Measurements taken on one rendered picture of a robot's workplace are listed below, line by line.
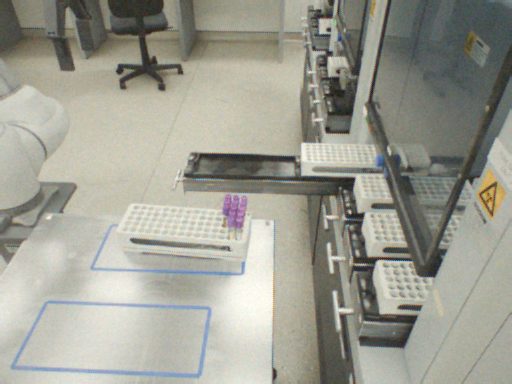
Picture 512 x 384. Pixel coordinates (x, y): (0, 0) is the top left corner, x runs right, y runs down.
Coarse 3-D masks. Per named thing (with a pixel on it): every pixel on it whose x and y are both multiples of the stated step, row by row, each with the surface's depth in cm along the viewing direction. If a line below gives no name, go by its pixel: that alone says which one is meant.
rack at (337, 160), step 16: (304, 144) 121; (320, 144) 121; (336, 144) 121; (352, 144) 121; (368, 144) 121; (304, 160) 114; (320, 160) 116; (336, 160) 115; (352, 160) 115; (368, 160) 115; (336, 176) 117
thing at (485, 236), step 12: (492, 180) 51; (480, 192) 54; (492, 192) 51; (504, 192) 48; (492, 204) 51; (468, 216) 57; (480, 216) 54; (492, 216) 51; (480, 228) 54; (492, 228) 51; (480, 240) 54; (492, 240) 51; (444, 312) 64
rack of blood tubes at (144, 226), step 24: (144, 216) 94; (168, 216) 94; (192, 216) 94; (216, 216) 94; (120, 240) 91; (144, 240) 96; (168, 240) 90; (192, 240) 89; (216, 240) 88; (240, 240) 88
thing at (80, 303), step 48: (48, 240) 96; (96, 240) 96; (0, 288) 86; (48, 288) 86; (96, 288) 86; (144, 288) 86; (192, 288) 86; (240, 288) 86; (0, 336) 77; (48, 336) 77; (96, 336) 77; (144, 336) 77; (192, 336) 77; (240, 336) 77
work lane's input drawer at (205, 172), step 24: (192, 168) 120; (216, 168) 122; (240, 168) 122; (264, 168) 122; (288, 168) 122; (240, 192) 120; (264, 192) 119; (288, 192) 119; (312, 192) 119; (336, 192) 118
